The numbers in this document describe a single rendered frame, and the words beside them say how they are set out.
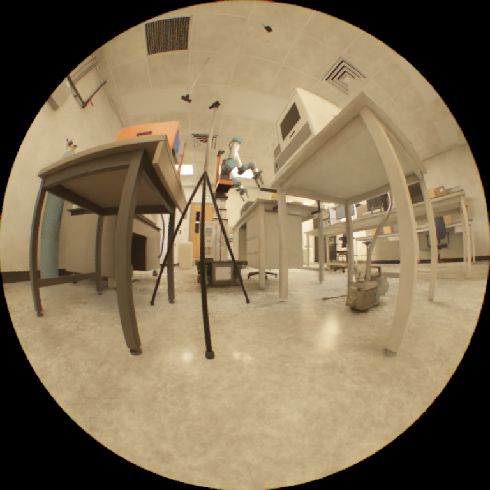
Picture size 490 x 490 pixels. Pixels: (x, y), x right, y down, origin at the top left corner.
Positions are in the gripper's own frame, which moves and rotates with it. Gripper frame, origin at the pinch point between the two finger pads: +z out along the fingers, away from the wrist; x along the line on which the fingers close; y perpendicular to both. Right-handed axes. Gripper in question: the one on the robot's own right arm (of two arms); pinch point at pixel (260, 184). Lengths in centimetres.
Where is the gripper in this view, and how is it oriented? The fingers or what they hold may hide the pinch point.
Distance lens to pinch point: 191.8
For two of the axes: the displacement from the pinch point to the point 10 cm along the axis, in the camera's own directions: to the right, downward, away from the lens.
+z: 3.6, 9.2, 1.3
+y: -9.1, 3.8, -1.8
